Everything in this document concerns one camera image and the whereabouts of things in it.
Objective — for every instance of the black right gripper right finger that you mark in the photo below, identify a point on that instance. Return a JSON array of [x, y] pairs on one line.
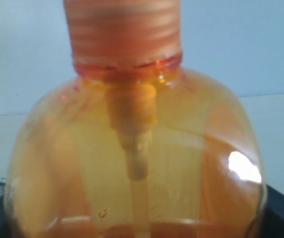
[[269, 221]]

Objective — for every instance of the orange pump soap bottle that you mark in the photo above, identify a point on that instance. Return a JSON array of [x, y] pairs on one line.
[[136, 146]]

